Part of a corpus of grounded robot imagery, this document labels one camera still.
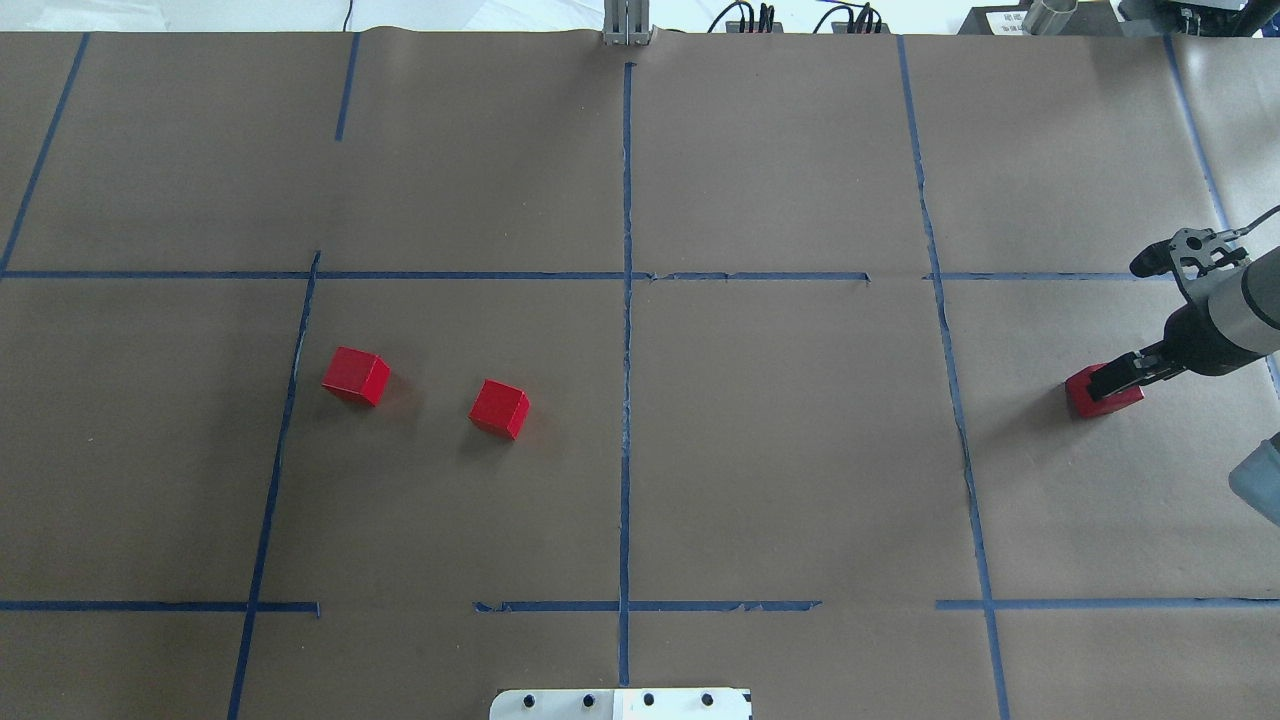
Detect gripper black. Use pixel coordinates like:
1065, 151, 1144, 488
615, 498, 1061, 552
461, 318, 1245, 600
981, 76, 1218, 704
1088, 304, 1242, 401

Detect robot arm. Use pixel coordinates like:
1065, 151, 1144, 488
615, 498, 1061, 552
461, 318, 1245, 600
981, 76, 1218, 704
1066, 250, 1279, 418

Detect steel cup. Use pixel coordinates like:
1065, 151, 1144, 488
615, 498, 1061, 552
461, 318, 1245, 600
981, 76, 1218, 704
1021, 0, 1079, 37

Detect right power strip plugs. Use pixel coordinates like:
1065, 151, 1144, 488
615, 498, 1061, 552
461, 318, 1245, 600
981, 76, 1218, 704
812, 1, 891, 35

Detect power strip plugs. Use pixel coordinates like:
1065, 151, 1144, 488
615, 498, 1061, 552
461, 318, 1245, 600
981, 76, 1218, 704
812, 1, 891, 35
707, 1, 785, 35

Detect left power strip plugs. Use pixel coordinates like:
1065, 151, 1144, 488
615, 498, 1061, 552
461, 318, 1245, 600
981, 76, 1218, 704
707, 1, 785, 35

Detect red block middle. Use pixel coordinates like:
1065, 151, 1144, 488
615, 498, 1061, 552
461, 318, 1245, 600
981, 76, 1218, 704
468, 378, 531, 441

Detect red block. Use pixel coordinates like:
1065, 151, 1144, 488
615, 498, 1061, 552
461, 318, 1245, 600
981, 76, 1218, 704
468, 378, 531, 441
320, 346, 392, 407

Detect red block far left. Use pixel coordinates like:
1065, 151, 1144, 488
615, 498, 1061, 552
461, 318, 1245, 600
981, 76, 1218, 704
320, 346, 392, 407

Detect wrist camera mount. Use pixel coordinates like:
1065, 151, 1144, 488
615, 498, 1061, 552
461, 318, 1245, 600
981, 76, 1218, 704
1129, 228, 1251, 304

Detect aluminium profile post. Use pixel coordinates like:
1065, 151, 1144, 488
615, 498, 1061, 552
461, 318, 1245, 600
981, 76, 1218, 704
602, 0, 653, 46

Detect white camera stand base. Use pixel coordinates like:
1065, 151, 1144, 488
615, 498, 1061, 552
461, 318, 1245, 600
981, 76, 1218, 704
488, 687, 754, 719

